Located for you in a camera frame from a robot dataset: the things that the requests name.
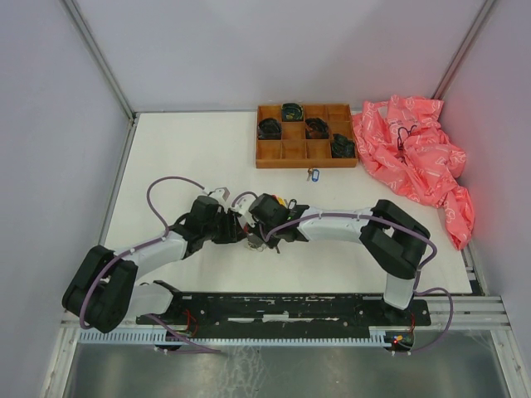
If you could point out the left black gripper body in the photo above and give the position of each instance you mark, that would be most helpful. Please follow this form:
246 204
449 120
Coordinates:
225 229

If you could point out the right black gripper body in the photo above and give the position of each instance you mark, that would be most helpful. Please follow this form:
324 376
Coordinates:
273 240

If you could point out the keyring bunch with red opener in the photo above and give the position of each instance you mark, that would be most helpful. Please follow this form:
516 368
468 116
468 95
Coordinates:
286 203

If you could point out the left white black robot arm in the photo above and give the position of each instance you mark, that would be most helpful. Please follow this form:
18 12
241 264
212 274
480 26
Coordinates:
104 290

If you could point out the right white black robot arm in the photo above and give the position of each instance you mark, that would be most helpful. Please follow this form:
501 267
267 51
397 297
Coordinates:
395 240

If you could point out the key with blue tag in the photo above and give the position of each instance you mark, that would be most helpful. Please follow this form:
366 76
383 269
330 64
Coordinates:
313 174

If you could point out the black item left compartment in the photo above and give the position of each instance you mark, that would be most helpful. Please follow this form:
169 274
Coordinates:
269 129

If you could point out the black item compartment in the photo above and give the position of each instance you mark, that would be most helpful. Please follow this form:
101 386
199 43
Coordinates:
292 112
269 129
342 147
316 128

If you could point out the wooden compartment tray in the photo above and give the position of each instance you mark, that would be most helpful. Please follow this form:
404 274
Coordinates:
295 135

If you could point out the black item middle compartment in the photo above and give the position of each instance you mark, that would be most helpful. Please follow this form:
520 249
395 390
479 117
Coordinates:
316 128

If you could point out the black item right compartment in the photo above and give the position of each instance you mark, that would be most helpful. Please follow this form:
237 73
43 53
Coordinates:
342 147

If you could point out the black item top compartment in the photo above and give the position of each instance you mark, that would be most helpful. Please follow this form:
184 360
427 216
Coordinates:
292 112

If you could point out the pink plastic bag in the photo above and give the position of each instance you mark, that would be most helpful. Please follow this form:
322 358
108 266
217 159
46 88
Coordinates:
401 143

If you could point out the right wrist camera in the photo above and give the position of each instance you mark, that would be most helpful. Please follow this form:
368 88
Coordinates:
242 206

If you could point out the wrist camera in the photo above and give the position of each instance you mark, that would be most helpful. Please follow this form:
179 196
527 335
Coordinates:
242 206
220 195

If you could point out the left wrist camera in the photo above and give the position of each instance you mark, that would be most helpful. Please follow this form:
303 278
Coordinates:
220 195

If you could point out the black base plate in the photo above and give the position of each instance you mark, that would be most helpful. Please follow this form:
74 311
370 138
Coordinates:
349 310

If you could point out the white slotted cable duct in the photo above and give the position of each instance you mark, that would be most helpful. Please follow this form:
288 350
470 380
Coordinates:
161 337

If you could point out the aluminium frame rail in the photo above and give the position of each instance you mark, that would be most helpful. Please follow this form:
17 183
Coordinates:
86 34

